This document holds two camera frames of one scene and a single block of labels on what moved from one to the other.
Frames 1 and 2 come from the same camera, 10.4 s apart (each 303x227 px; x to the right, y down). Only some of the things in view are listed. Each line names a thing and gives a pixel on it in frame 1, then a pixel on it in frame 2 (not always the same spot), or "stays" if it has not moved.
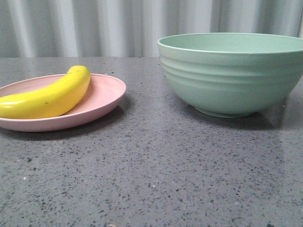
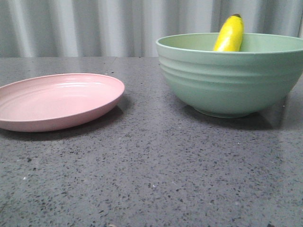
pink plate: x=103 y=92 stays
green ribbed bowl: x=232 y=74 stays
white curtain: x=132 y=28 stays
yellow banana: x=55 y=100 -> x=229 y=38
